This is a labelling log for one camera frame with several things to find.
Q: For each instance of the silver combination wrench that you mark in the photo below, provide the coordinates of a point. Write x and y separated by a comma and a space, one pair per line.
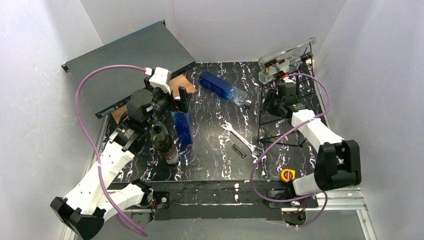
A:
254, 149

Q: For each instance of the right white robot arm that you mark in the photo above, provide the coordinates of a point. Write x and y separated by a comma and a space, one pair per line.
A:
338, 162

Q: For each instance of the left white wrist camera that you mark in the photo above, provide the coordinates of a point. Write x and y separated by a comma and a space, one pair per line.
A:
159, 78

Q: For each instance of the grey metal electronics box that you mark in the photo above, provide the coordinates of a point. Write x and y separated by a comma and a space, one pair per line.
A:
152, 46

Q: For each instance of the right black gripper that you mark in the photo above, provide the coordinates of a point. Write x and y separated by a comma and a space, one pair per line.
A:
285, 89

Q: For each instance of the clear square labelled bottle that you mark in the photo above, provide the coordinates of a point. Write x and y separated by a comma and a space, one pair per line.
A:
277, 67

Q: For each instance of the blue square bottle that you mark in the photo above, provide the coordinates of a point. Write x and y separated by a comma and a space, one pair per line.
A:
225, 89
184, 126

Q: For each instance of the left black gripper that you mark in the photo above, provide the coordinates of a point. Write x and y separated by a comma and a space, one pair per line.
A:
182, 100

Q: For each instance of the brown wooden board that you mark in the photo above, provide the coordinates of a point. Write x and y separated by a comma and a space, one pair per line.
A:
175, 83

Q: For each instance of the dark green wine bottle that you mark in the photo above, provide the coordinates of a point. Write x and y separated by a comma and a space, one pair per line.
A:
164, 143

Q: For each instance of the black wire wine rack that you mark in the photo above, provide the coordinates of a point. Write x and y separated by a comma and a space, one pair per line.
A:
271, 127

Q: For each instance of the clear round glass bottle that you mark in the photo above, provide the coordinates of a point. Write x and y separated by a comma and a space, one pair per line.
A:
293, 50

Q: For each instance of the yellow tape measure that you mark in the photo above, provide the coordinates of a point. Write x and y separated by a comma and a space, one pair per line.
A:
287, 175

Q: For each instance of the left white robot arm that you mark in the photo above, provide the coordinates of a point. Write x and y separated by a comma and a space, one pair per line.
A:
88, 206

